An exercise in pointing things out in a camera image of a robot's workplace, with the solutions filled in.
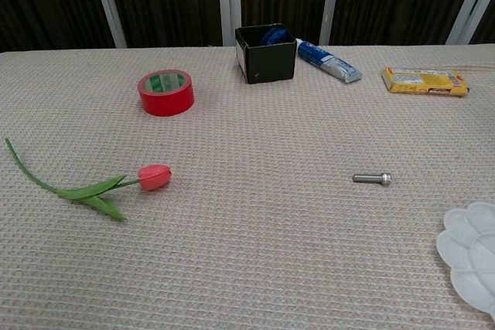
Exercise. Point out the white frame post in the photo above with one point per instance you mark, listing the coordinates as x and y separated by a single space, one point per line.
229 1
332 1
108 1
470 5

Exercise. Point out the red tape roll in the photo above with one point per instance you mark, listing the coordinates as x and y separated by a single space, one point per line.
166 96

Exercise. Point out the black open cardboard box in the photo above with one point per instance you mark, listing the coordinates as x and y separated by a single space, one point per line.
268 63

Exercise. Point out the pink artificial tulip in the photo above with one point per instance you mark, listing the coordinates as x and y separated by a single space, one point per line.
154 177

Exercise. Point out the white flower-shaped palette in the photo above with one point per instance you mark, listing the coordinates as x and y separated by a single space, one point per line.
470 256

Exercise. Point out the silver metal bolt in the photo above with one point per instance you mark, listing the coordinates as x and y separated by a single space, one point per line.
371 178

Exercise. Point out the beige woven tablecloth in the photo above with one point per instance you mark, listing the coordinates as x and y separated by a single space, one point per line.
247 229

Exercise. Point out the yellow flat carton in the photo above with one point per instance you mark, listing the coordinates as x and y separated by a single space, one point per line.
423 82

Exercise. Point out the blue item in box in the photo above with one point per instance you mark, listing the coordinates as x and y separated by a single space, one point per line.
272 36

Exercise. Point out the blue white toothpaste tube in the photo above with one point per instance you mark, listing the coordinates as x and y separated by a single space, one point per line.
326 61

